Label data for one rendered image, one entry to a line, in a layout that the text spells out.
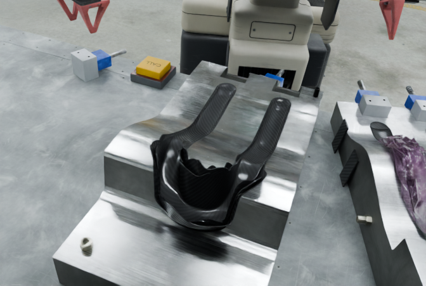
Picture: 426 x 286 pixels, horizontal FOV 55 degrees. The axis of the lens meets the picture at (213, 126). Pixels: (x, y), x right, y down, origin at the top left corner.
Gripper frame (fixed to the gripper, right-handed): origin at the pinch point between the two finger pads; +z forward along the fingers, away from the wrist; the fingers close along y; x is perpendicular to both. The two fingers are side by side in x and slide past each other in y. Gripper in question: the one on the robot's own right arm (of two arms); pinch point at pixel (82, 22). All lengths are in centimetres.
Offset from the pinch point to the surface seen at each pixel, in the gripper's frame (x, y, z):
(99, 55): 2.9, 0.8, 8.5
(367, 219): 5, 68, 8
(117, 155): -19.6, 39.7, -0.7
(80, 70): -2.7, 1.5, 10.1
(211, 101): 4.8, 34.5, 4.1
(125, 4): 148, -189, 93
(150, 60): 11.0, 9.3, 8.8
